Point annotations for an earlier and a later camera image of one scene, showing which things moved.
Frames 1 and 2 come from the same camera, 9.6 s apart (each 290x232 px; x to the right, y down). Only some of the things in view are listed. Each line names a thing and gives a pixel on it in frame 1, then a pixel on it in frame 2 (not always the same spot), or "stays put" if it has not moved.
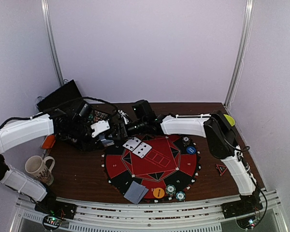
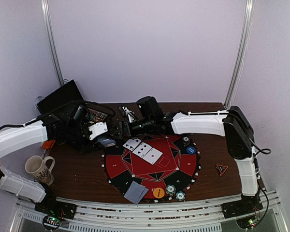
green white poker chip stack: [170, 190] stays put
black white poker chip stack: [186, 140] stays put
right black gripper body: [125, 129] stays put
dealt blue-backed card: [134, 192] -> [145, 191]
